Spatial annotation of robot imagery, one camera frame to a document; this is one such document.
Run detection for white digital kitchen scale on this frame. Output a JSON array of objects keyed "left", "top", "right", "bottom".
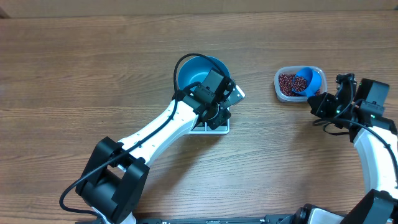
[{"left": 189, "top": 120, "right": 230, "bottom": 135}]

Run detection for blue plastic measuring scoop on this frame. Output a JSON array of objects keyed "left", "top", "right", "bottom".
[{"left": 292, "top": 67, "right": 322, "bottom": 97}]

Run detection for red adzuki beans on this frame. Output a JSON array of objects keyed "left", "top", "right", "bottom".
[{"left": 277, "top": 73, "right": 310, "bottom": 97}]

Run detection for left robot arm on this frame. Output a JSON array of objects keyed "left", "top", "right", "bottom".
[{"left": 74, "top": 66, "right": 245, "bottom": 223}]

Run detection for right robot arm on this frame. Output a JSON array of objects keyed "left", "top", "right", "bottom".
[{"left": 297, "top": 75, "right": 397, "bottom": 223}]

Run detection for blue metal bowl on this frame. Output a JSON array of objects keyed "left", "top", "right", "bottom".
[{"left": 175, "top": 56, "right": 234, "bottom": 103}]

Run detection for clear plastic container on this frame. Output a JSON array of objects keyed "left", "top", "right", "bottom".
[{"left": 274, "top": 65, "right": 328, "bottom": 103}]

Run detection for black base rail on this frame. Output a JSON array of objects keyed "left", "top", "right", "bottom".
[{"left": 75, "top": 203, "right": 352, "bottom": 224}]

